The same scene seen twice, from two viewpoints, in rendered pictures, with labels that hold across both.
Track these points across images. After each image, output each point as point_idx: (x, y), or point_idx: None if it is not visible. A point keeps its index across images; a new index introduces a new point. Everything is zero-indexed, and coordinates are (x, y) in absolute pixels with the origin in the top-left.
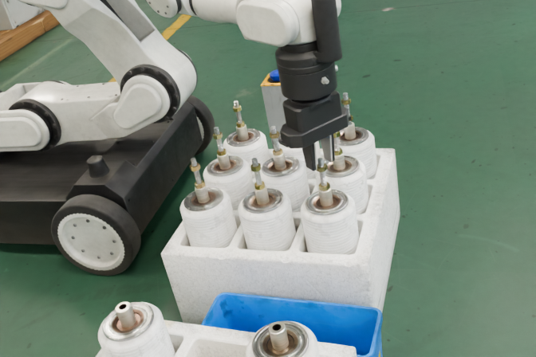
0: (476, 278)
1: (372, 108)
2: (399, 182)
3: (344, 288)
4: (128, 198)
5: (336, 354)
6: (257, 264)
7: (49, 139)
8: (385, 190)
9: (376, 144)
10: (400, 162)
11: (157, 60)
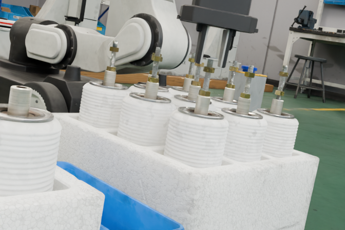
0: None
1: (342, 187)
2: (322, 226)
3: (168, 200)
4: (75, 102)
5: (79, 188)
6: (108, 145)
7: (63, 56)
8: (280, 165)
9: (324, 202)
10: (337, 217)
11: (158, 15)
